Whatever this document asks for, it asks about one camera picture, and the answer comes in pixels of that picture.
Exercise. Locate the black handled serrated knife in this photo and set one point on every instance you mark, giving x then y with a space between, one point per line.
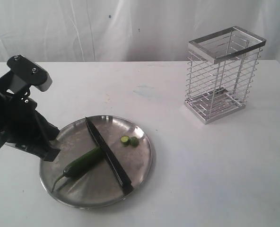
117 169

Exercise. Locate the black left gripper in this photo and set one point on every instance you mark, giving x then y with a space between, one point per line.
25 127

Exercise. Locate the green chili pepper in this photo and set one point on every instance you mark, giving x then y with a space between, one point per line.
80 165

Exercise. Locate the chrome wire utensil holder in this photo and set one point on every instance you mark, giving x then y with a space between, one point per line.
220 71

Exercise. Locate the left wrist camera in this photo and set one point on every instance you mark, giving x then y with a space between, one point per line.
27 73

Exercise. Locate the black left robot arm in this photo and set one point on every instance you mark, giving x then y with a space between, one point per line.
21 125

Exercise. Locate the cucumber end piece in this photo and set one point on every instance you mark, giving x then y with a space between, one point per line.
134 141

